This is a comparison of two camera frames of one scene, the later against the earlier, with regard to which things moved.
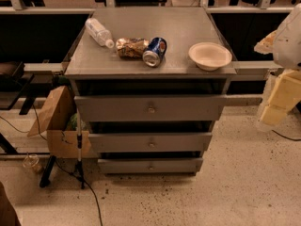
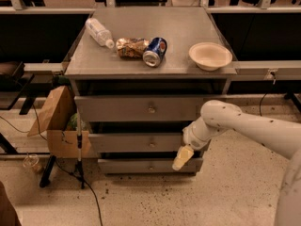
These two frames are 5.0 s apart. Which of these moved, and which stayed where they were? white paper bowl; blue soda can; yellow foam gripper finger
Moved: yellow foam gripper finger
Stayed: white paper bowl; blue soda can
